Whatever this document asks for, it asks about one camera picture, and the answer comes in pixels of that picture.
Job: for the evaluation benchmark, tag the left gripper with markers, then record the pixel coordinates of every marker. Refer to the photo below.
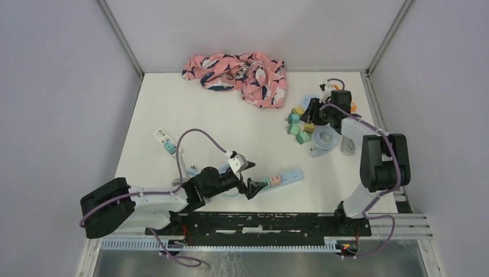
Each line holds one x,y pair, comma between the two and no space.
252,188

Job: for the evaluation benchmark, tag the pink patterned cloth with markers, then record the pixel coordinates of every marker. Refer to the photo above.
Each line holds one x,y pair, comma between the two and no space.
261,80

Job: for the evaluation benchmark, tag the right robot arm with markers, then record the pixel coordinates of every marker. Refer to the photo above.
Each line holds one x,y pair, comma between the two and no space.
384,157

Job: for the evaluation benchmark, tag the teal adapter on white strip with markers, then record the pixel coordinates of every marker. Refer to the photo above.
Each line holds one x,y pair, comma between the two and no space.
169,147

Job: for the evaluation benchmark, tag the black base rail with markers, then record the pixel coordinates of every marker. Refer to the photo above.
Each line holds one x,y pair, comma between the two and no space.
264,230

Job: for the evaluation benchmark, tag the green adapter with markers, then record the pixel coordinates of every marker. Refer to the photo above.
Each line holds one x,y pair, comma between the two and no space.
293,129
302,137

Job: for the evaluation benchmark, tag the pink adapter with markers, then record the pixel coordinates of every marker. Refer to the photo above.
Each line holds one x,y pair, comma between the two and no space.
275,180

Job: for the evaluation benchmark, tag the light blue power strip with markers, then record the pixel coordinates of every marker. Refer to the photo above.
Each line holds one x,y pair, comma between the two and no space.
288,177

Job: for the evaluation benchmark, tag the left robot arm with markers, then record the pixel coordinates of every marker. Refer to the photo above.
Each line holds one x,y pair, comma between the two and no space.
117,205

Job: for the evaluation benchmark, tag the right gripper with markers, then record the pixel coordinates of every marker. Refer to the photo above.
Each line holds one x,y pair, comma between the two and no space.
311,115

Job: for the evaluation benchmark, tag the teal adapter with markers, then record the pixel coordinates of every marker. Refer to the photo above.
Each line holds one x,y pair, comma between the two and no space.
169,147
266,183
293,118

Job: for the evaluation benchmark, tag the yellow plug adapter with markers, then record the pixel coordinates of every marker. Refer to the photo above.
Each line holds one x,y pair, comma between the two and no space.
308,129
298,110

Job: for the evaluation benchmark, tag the white power strip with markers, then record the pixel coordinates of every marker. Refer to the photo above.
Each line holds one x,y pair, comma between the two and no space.
160,135

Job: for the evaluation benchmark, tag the orange power strip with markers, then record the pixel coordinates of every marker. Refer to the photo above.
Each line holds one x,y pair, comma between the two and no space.
353,107

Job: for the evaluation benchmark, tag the round blue socket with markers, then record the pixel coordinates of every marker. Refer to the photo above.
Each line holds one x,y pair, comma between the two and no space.
304,104

